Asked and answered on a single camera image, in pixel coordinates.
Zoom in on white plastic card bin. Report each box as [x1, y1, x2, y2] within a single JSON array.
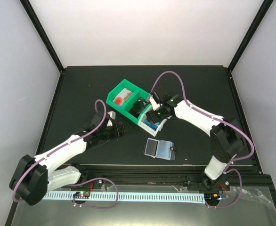
[[138, 113, 167, 137]]

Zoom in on green double compartment bin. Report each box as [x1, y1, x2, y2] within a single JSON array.
[[106, 79, 149, 124]]

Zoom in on clear sleeve card holder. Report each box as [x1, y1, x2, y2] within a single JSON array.
[[143, 138, 177, 161]]

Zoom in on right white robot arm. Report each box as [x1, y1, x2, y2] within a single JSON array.
[[146, 92, 246, 190]]

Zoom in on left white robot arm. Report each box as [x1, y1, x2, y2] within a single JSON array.
[[9, 111, 125, 206]]

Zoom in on blue cards in bin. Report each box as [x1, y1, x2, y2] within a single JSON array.
[[145, 120, 162, 130]]

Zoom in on red and white cards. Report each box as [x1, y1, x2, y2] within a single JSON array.
[[113, 88, 133, 107]]

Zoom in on left circuit board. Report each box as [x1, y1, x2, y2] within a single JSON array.
[[73, 191, 90, 199]]

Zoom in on circuit board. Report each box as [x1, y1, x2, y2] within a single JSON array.
[[204, 193, 228, 201], [73, 191, 90, 199]]

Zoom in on right circuit board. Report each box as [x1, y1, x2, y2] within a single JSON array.
[[204, 193, 228, 201]]

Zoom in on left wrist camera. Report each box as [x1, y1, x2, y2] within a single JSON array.
[[106, 111, 116, 127]]

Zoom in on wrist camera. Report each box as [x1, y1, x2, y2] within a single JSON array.
[[148, 91, 166, 111], [106, 111, 116, 127]]

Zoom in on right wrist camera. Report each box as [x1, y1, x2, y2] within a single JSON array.
[[148, 91, 166, 111]]

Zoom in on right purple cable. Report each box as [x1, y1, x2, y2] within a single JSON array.
[[151, 70, 255, 209]]

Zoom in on purple cable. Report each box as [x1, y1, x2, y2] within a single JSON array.
[[12, 100, 119, 210], [151, 70, 255, 209]]

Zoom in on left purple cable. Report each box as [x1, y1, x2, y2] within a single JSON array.
[[12, 100, 119, 210]]

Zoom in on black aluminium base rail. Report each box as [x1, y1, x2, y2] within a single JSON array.
[[82, 165, 274, 188]]

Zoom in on white slotted cable duct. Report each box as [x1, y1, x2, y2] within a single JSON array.
[[43, 191, 205, 204]]

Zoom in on left black frame post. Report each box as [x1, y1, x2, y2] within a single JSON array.
[[20, 0, 65, 73]]

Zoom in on black frame post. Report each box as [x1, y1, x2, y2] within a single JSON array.
[[227, 0, 275, 71], [20, 0, 65, 73]]

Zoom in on right black frame post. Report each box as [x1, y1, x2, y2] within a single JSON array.
[[227, 0, 275, 71]]

